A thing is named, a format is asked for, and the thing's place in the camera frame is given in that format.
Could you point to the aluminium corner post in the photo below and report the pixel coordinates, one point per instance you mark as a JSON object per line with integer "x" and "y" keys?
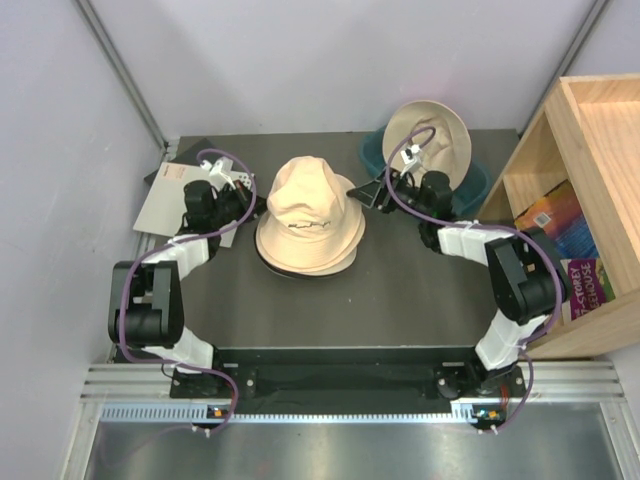
{"x": 597, "y": 9}
{"x": 96, "y": 26}

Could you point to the purple treehouse book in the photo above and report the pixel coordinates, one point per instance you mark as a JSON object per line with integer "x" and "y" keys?
{"x": 590, "y": 287}

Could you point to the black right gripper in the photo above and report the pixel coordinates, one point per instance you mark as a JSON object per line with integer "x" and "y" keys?
{"x": 368, "y": 193}

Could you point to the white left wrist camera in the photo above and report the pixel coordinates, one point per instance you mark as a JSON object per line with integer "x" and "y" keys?
{"x": 219, "y": 172}

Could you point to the cream bucket hat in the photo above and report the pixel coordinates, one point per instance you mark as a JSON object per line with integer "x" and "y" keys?
{"x": 283, "y": 266}

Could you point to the aluminium frame rail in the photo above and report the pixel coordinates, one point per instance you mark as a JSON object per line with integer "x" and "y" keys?
{"x": 125, "y": 393}

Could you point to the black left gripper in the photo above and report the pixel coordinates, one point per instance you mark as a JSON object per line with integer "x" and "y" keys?
{"x": 241, "y": 193}

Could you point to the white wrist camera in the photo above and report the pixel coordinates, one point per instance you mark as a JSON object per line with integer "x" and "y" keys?
{"x": 219, "y": 172}
{"x": 411, "y": 158}

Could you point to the teal plastic bin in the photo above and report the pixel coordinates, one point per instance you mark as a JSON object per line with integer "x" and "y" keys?
{"x": 467, "y": 197}

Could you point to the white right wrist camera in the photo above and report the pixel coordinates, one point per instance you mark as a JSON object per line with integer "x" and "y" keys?
{"x": 411, "y": 158}

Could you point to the aluminium corner post left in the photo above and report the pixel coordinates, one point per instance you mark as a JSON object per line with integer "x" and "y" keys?
{"x": 96, "y": 26}

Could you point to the white calibration board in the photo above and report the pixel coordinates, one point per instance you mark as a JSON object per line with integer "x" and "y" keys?
{"x": 162, "y": 211}

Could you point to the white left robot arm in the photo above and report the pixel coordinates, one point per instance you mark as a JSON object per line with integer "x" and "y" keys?
{"x": 146, "y": 310}

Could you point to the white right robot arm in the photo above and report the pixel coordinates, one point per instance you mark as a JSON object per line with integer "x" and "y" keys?
{"x": 528, "y": 281}

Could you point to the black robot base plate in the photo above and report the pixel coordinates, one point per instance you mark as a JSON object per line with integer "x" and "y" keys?
{"x": 362, "y": 380}

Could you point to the beige black reversible hat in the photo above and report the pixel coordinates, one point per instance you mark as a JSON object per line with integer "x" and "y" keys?
{"x": 310, "y": 222}

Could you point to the tan black hat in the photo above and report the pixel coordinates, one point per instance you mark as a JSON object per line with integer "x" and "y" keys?
{"x": 444, "y": 141}

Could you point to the wooden shelf box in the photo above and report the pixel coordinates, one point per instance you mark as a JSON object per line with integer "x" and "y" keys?
{"x": 587, "y": 132}

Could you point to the aluminium corner post right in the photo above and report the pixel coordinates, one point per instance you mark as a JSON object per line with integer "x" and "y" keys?
{"x": 597, "y": 9}

